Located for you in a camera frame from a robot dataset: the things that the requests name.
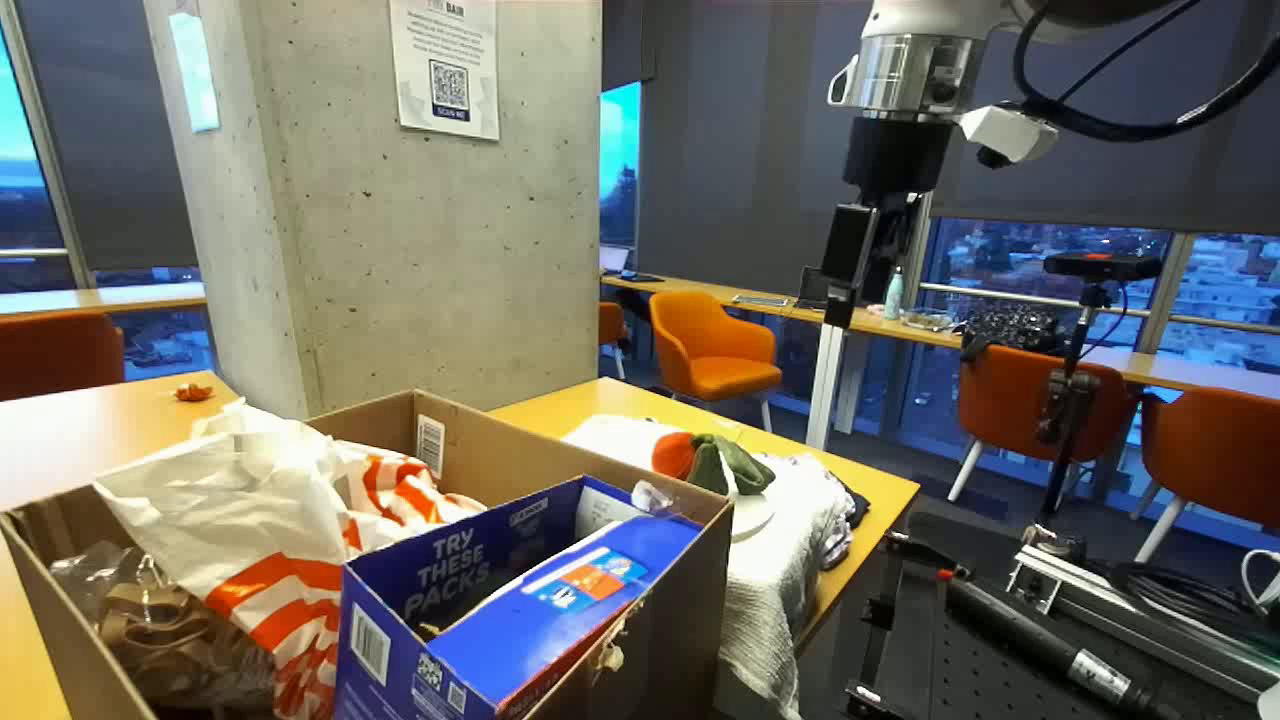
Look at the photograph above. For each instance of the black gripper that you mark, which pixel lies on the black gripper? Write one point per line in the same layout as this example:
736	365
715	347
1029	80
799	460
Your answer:
900	156

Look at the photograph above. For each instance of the orange radish with green leaves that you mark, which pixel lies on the orange radish with green leaves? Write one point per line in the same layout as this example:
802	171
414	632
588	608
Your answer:
707	460

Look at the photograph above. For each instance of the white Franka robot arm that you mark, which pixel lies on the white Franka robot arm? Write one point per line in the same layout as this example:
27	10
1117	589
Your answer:
922	53

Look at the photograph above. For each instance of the white plate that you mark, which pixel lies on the white plate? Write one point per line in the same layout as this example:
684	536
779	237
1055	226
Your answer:
752	514

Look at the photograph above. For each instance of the teal sanitizer bottle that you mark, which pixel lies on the teal sanitizer bottle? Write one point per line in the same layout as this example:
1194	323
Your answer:
892	291

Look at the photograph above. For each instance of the long wooden window counter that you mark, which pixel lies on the long wooden window counter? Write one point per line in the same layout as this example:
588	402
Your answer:
935	325

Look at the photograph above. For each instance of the orange armchair with metal legs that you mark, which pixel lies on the orange armchair with metal legs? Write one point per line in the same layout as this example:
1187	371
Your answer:
709	349

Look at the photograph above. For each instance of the black equipment on counter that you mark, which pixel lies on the black equipment on counter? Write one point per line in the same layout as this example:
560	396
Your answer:
1022	330

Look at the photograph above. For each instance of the orange chair with white legs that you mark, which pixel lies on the orange chair with white legs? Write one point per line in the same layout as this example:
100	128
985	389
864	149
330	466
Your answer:
1033	402
1219	460

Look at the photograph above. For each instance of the orange chair partly hidden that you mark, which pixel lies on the orange chair partly hidden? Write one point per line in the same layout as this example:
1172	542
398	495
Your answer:
613	330

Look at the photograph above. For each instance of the white cloth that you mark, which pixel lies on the white cloth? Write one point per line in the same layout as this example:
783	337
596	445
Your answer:
783	560

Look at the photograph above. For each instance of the black perforated mounting board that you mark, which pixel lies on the black perforated mounting board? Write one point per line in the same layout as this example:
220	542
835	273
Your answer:
985	653

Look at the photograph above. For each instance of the black cylinder with silver end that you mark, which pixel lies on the black cylinder with silver end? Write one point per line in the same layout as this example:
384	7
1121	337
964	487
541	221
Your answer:
1041	640

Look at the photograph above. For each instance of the brown cardboard box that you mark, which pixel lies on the brown cardboard box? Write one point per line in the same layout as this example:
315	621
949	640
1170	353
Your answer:
500	460

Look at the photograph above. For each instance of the blue carton box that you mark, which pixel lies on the blue carton box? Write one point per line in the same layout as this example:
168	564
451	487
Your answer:
525	605

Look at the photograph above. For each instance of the white poster with QR code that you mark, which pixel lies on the white poster with QR code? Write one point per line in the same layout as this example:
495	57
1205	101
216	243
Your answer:
447	65

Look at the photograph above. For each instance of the white and orange plastic bag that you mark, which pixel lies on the white and orange plastic bag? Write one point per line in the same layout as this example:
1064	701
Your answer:
254	521

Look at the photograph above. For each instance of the small orange object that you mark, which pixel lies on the small orange object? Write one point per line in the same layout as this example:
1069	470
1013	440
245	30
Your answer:
193	392

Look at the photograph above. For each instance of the crumpled brown clear bag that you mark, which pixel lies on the crumpled brown clear bag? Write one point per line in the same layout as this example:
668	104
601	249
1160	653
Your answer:
163	627

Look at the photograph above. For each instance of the orange upholstered chair back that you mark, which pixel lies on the orange upholstered chair back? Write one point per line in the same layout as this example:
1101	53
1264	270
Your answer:
59	353

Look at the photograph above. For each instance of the black camera tripod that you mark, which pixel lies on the black camera tripod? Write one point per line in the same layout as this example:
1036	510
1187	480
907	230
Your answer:
1069	402

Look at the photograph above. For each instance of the black camera on tripod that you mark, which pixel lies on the black camera on tripod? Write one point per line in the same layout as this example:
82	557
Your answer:
1101	264

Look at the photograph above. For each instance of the silver aluminium rail bracket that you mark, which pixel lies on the silver aluminium rail bracket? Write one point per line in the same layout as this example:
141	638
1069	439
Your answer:
1135	587

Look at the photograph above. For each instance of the small white wall sign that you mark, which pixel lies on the small white wall sign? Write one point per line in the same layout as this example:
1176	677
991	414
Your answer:
193	69

